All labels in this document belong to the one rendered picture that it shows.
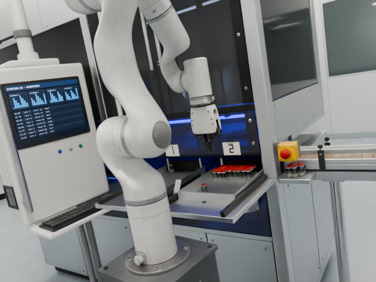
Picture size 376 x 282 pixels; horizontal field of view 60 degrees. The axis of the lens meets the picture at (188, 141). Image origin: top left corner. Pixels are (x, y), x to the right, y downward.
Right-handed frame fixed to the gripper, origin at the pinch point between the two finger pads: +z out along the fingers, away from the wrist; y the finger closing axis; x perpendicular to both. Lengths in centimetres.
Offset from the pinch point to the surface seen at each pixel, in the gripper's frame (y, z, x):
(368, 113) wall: 0, 73, -490
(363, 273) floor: -31, 111, -106
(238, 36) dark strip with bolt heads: -3.9, -38.9, -30.2
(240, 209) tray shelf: -10.3, 22.4, 2.8
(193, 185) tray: 19.6, 20.6, -13.7
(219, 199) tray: 0.6, 21.3, -2.0
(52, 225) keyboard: 72, 27, 24
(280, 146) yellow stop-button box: -15.9, 8.2, -29.3
